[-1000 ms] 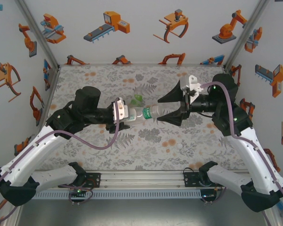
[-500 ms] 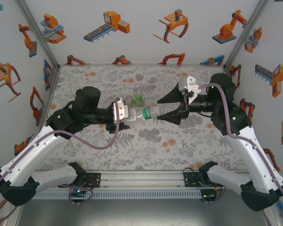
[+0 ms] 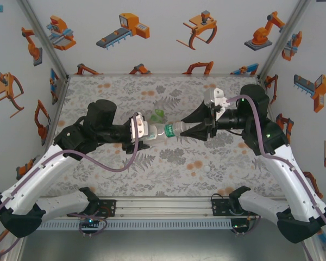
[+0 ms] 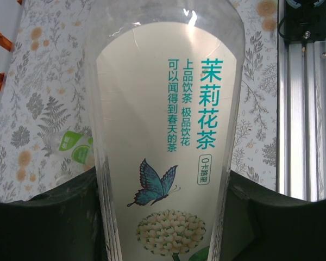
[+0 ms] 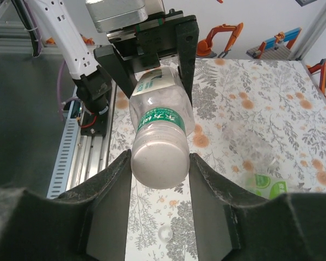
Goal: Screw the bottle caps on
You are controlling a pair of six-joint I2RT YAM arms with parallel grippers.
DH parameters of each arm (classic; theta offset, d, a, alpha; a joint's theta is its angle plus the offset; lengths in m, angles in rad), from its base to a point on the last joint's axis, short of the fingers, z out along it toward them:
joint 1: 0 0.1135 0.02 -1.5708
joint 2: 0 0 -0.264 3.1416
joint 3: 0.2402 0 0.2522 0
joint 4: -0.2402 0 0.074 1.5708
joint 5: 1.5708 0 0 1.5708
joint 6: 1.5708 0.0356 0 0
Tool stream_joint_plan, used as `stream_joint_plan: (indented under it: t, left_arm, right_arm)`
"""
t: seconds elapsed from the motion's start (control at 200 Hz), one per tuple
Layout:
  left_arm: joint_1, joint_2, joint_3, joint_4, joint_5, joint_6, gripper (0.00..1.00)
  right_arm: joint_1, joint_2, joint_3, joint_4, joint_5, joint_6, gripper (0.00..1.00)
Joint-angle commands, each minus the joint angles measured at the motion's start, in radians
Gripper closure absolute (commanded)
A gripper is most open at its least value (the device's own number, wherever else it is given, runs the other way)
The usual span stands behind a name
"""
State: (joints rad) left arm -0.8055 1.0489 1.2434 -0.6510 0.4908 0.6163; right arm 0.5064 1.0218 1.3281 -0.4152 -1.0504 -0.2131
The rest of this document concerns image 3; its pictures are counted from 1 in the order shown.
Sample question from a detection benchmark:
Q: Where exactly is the clear bottle with butterfly label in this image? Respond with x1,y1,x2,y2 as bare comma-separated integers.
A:
146,121,188,142

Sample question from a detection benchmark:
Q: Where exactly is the clear cup with green liquid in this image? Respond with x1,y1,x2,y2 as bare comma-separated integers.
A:
150,99,168,126

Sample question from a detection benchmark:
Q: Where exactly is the floral fern print tablecloth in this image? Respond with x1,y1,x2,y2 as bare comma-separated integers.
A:
40,75,287,198

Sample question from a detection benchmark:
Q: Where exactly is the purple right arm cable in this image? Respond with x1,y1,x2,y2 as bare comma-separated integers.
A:
225,95,326,261

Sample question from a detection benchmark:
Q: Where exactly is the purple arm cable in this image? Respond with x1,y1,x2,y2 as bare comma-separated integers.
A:
0,113,142,258
225,95,326,261

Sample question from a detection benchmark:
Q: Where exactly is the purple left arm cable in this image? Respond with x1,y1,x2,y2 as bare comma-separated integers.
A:
0,113,142,258

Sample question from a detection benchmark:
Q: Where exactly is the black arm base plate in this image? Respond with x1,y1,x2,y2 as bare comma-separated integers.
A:
96,199,117,218
210,199,231,218

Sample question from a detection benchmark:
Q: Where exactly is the aluminium frame post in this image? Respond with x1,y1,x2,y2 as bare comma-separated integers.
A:
258,0,312,81
16,0,70,79

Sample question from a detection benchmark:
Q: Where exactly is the slotted grey cable tray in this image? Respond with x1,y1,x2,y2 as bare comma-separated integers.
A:
39,219,233,231

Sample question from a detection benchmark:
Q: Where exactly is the short purple base cable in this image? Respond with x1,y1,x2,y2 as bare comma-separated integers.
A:
230,209,263,237
78,212,109,238

